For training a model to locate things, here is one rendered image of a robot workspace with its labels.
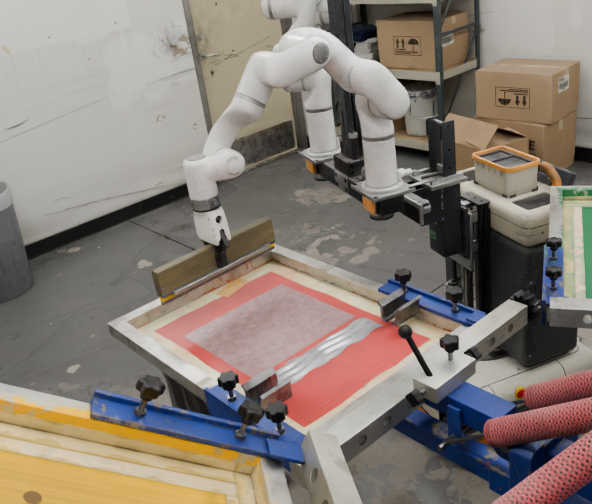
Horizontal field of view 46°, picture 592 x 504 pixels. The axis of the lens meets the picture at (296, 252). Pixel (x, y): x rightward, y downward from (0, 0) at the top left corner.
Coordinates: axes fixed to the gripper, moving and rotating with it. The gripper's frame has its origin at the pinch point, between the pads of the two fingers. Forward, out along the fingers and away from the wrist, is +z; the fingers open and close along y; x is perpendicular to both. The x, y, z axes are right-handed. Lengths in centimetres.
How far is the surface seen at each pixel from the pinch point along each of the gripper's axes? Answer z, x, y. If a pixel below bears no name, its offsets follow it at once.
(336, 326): 14.7, -10.1, -33.6
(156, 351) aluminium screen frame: 10.8, 28.3, -9.9
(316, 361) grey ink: 14.1, 4.0, -41.3
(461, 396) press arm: 6, 2, -81
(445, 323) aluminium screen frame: 13, -25, -56
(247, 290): 14.6, -8.2, 1.3
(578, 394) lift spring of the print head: -1, -3, -102
